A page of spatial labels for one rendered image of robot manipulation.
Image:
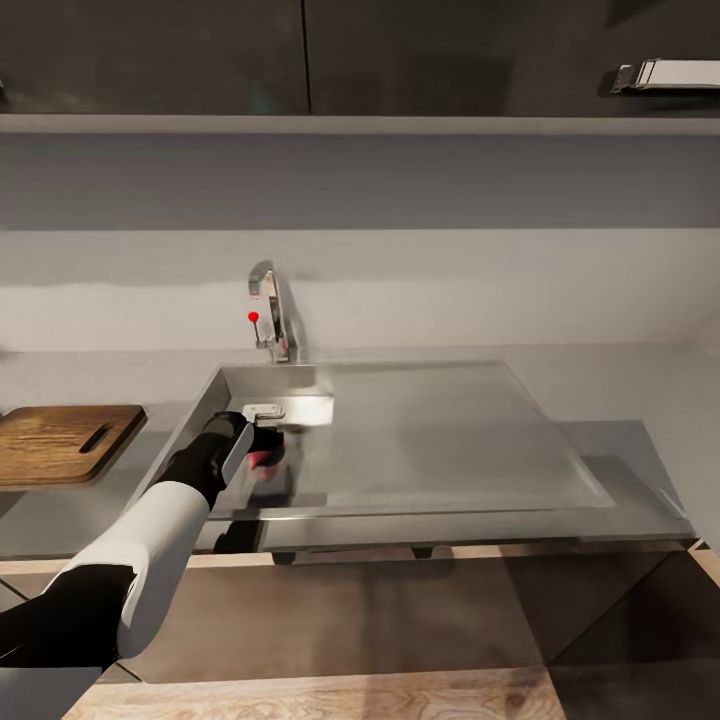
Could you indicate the vidalia onion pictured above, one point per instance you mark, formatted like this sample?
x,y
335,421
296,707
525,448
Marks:
x,y
260,457

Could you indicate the cutting board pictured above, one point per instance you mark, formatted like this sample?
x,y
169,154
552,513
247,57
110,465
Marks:
x,y
62,444

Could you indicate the cabinet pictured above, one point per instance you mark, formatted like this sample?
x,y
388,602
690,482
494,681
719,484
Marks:
x,y
514,67
213,67

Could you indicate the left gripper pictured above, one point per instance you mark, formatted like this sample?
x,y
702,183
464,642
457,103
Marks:
x,y
266,438

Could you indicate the drop in sink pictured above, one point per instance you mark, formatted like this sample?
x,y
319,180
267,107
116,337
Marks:
x,y
385,437

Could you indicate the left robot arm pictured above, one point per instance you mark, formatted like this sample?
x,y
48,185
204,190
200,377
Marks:
x,y
110,601

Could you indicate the dishwasher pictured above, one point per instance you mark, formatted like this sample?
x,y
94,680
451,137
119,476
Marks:
x,y
10,597

